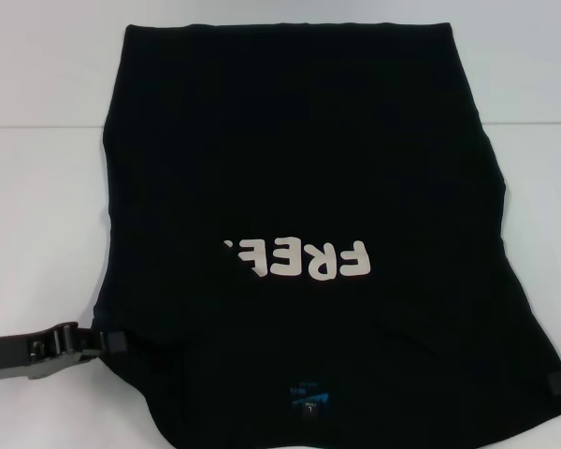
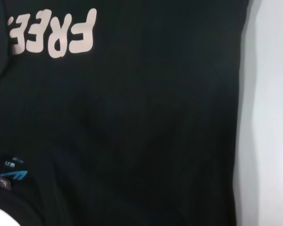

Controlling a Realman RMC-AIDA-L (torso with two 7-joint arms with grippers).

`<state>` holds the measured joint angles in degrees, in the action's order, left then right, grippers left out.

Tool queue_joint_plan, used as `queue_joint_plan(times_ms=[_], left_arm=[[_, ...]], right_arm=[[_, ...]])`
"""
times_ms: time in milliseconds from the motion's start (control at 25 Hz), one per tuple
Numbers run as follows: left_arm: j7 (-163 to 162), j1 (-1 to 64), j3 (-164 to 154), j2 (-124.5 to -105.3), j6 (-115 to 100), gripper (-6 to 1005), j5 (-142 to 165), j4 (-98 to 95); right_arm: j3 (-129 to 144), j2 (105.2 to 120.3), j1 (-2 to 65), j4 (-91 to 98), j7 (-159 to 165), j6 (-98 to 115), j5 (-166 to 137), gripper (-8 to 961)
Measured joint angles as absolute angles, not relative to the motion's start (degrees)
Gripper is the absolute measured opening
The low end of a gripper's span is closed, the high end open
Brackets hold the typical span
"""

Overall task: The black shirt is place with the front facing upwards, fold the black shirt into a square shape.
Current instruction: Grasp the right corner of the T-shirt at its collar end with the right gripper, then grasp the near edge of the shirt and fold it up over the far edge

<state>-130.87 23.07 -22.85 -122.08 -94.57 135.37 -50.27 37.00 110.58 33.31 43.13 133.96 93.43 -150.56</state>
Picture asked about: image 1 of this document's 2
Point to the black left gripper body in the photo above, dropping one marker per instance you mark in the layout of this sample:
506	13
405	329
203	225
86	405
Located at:
14	357

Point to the black t-shirt with FREE print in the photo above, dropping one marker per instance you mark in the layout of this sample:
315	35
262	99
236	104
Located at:
299	140

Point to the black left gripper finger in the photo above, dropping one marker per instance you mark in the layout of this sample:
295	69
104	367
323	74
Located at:
114	341

